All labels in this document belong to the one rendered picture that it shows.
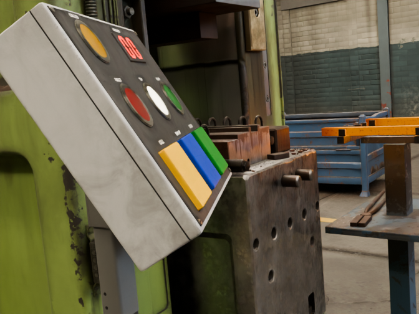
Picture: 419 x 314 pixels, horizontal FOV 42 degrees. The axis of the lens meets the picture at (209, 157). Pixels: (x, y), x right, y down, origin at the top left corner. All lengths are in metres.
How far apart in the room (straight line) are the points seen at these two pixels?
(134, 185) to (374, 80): 8.85
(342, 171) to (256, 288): 3.94
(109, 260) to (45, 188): 0.34
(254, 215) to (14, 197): 0.51
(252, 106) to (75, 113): 1.04
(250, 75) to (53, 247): 0.76
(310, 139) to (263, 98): 3.54
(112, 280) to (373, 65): 8.72
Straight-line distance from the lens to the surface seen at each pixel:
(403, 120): 1.78
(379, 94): 9.32
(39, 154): 1.06
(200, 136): 0.79
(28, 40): 0.58
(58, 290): 1.12
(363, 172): 4.99
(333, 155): 5.08
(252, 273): 1.17
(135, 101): 0.61
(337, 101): 9.65
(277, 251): 1.26
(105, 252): 0.76
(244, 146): 1.23
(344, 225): 1.60
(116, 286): 0.77
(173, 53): 1.66
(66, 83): 0.57
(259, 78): 1.61
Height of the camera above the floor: 1.11
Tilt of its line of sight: 8 degrees down
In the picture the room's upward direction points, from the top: 5 degrees counter-clockwise
